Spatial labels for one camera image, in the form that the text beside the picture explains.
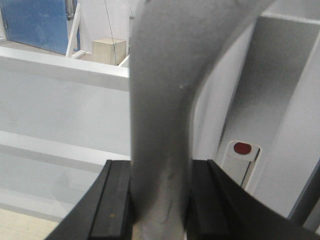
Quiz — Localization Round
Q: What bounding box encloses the door lock red indicator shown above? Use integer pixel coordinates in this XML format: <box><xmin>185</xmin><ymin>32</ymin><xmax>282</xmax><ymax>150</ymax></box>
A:
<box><xmin>233</xmin><ymin>142</ymin><xmax>252</xmax><ymax>155</ymax></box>

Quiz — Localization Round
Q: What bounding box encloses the grey curved door handle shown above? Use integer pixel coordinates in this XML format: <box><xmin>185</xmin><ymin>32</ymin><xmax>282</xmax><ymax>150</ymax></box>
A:
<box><xmin>129</xmin><ymin>0</ymin><xmax>271</xmax><ymax>240</ymax></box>

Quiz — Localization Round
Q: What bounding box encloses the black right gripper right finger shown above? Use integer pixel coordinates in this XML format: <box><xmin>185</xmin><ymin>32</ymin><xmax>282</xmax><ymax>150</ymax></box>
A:
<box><xmin>186</xmin><ymin>160</ymin><xmax>320</xmax><ymax>240</ymax></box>

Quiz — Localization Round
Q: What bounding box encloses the white wooden support stand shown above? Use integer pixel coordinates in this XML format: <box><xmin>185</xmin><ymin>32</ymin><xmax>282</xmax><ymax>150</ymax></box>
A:
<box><xmin>65</xmin><ymin>3</ymin><xmax>87</xmax><ymax>59</ymax></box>

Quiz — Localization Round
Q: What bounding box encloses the light wooden box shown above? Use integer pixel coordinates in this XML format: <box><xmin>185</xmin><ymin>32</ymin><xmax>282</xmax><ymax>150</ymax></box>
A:
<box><xmin>92</xmin><ymin>38</ymin><xmax>127</xmax><ymax>66</ymax></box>

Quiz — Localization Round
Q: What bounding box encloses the blue door panel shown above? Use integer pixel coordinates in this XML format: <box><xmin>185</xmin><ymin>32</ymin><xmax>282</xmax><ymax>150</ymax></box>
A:
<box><xmin>0</xmin><ymin>0</ymin><xmax>68</xmax><ymax>55</ymax></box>

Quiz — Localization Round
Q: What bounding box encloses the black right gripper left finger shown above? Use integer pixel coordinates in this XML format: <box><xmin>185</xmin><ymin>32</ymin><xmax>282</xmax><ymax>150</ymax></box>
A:
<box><xmin>47</xmin><ymin>160</ymin><xmax>133</xmax><ymax>240</ymax></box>

